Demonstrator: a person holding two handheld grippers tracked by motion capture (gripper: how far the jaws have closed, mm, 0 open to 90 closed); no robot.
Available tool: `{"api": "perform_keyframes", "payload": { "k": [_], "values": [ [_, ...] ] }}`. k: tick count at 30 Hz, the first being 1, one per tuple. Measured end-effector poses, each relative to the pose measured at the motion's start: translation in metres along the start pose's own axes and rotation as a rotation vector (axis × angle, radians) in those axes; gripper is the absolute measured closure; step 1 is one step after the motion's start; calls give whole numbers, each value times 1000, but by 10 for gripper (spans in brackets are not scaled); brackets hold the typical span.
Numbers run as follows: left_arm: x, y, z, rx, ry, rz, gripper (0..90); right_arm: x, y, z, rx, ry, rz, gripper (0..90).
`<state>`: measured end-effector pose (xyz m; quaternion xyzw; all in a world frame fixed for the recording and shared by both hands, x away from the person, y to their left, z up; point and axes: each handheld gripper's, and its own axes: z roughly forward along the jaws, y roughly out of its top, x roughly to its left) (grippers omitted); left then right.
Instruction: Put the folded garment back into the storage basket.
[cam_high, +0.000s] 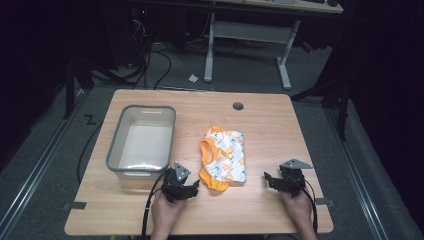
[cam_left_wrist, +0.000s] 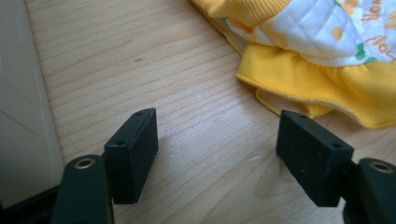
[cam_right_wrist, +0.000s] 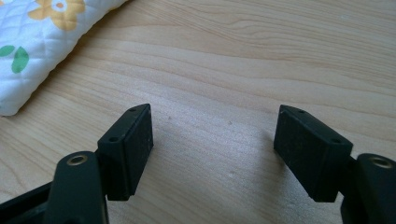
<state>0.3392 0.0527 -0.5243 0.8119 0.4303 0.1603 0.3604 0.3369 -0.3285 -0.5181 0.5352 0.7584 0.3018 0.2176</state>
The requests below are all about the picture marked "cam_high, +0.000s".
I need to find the metal floor rail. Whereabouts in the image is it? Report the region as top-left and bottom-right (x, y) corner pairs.
(323, 107), (392, 240)
(0, 89), (88, 236)

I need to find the black metal stand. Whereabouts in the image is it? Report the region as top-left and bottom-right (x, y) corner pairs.
(289, 74), (352, 142)
(62, 58), (96, 120)

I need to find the right hand-held gripper black cable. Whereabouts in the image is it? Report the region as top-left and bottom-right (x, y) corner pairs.
(289, 173), (319, 235)

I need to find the bundle of black floor cables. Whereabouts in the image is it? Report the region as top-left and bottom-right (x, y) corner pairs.
(89, 18), (173, 91)

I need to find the hand-held gripper black cable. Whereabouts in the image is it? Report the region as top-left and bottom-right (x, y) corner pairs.
(289, 173), (319, 235)
(140, 169), (169, 240)

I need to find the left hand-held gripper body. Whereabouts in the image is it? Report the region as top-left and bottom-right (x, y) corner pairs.
(161, 161), (195, 204)

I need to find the white plastic bin grey rim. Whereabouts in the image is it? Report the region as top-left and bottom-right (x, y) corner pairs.
(105, 104), (177, 192)

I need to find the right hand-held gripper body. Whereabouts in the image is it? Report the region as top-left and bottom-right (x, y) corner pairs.
(277, 158), (314, 198)

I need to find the left hand-held gripper black cable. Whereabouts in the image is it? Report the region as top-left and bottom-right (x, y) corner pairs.
(140, 169), (169, 240)

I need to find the thin black floor cable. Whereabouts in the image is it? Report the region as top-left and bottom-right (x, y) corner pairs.
(76, 120), (105, 185)

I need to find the desk with white metal frame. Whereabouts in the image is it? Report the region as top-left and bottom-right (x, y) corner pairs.
(203, 0), (345, 91)

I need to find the person's right hand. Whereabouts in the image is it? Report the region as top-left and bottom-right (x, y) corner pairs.
(280, 188), (315, 232)

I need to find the orange patterned baby garment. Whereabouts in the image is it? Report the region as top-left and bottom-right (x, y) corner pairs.
(198, 125), (247, 192)

